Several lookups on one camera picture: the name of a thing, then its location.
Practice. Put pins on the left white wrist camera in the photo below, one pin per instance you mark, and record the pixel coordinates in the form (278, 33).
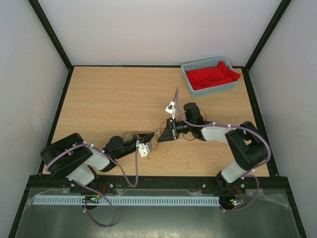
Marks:
(144, 149)

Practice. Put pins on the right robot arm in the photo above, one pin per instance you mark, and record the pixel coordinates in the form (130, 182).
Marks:
(248, 147)

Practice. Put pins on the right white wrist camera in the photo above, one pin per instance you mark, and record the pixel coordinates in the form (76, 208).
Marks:
(171, 109)

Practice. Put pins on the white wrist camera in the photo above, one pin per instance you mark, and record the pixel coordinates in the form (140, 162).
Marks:
(171, 109)
(144, 149)

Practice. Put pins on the light blue plastic basket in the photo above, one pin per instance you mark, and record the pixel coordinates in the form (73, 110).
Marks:
(203, 64)

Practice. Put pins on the black aluminium frame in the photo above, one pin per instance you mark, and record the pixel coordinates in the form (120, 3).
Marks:
(272, 167)

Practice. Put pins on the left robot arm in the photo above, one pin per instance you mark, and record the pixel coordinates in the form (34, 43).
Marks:
(73, 158)

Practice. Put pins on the green circuit board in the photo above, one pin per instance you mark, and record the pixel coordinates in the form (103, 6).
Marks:
(90, 200)
(236, 201)

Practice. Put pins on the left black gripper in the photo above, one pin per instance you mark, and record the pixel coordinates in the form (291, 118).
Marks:
(146, 138)

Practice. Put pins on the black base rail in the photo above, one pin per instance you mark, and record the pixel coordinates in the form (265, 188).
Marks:
(207, 185)

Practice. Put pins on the red cloth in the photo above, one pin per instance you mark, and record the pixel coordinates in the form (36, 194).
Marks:
(211, 76)

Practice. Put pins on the light blue slotted cable duct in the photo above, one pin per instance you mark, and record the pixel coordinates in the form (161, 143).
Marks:
(130, 200)

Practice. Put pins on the right green circuit board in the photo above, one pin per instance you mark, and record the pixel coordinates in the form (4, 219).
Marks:
(236, 201)

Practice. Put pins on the white zip tie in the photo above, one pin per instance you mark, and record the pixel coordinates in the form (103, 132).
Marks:
(157, 135)

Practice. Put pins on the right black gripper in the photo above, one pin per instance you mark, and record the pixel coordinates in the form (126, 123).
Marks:
(170, 132)

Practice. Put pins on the left green circuit board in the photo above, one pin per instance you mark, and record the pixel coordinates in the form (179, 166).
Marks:
(90, 200)

